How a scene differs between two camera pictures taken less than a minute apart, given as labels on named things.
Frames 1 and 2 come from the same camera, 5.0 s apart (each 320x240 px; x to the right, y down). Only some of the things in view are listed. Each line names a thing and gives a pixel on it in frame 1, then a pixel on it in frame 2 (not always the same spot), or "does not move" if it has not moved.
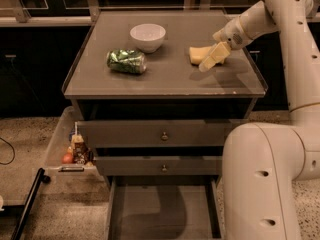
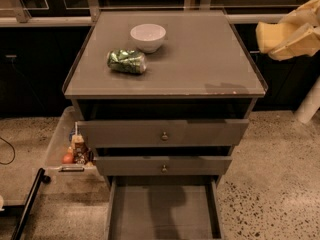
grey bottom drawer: x=165 y=207 does not move
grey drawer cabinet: x=151 y=116 does not move
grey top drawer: x=157 y=133 does not move
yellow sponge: x=198 y=54 to x=268 y=36
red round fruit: x=67 y=158 does not move
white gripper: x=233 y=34 to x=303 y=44
